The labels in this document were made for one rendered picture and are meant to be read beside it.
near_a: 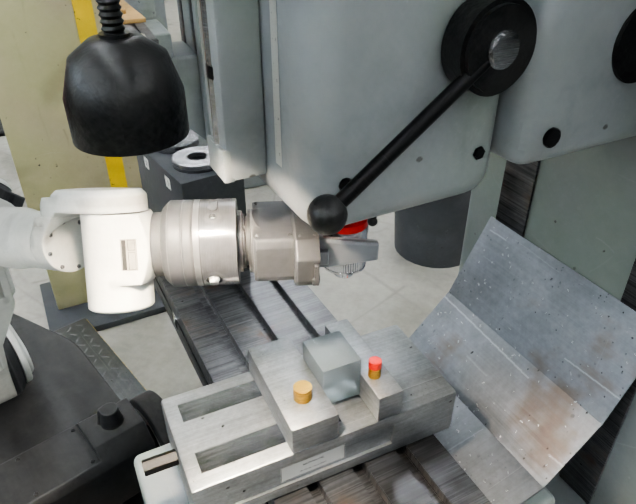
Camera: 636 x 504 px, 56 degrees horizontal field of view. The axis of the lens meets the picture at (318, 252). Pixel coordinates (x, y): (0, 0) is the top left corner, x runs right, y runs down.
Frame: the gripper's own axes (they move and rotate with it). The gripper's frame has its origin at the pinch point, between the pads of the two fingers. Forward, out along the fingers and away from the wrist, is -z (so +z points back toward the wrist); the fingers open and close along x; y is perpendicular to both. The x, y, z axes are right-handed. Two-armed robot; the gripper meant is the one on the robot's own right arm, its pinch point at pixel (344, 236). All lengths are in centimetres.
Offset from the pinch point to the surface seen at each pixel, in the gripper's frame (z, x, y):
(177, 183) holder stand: 22.4, 40.8, 13.6
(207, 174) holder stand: 17.5, 42.7, 13.0
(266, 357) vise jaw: 8.6, 4.4, 20.5
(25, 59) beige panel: 82, 152, 23
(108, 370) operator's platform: 52, 71, 85
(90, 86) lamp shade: 17.7, -18.3, -22.1
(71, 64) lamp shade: 18.8, -17.1, -23.0
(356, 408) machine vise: -2.3, -1.6, 24.3
